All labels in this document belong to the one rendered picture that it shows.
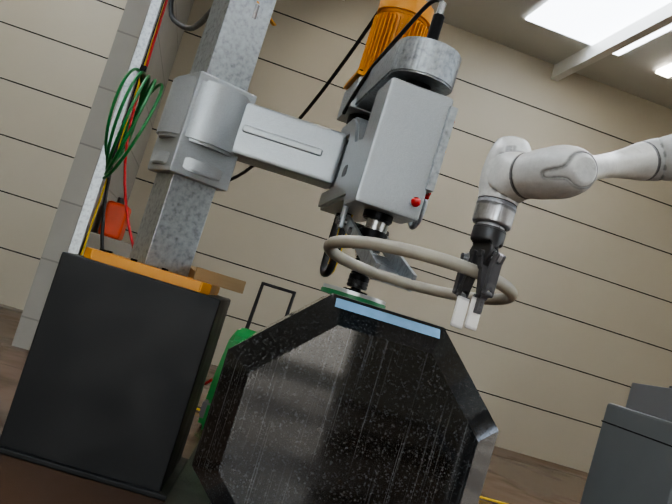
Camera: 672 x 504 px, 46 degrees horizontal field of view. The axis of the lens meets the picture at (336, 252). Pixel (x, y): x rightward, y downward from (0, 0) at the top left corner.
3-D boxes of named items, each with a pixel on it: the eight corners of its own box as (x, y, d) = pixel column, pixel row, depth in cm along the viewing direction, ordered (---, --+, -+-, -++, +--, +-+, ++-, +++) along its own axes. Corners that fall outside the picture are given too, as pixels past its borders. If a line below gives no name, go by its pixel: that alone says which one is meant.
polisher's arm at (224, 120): (149, 127, 305) (169, 66, 307) (161, 144, 339) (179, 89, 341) (333, 186, 310) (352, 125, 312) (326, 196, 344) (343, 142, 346)
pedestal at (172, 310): (-17, 448, 279) (51, 247, 285) (40, 420, 345) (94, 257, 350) (165, 501, 282) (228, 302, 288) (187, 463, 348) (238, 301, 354)
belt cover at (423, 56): (333, 127, 344) (344, 91, 346) (387, 146, 349) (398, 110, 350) (389, 74, 250) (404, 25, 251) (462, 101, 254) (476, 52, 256)
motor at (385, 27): (342, 88, 342) (369, 2, 345) (409, 112, 348) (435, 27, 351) (356, 73, 315) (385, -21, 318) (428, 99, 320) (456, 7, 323)
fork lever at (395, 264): (333, 224, 283) (337, 211, 282) (383, 240, 287) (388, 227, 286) (357, 275, 217) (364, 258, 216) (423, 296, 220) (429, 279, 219)
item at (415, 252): (305, 258, 216) (308, 247, 216) (469, 310, 224) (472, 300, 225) (346, 234, 168) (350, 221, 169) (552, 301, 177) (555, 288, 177)
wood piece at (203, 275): (193, 278, 309) (197, 266, 309) (192, 278, 319) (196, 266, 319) (242, 293, 312) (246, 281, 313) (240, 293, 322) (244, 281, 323)
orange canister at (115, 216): (90, 236, 562) (104, 191, 565) (98, 238, 611) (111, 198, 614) (120, 245, 566) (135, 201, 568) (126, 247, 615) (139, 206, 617)
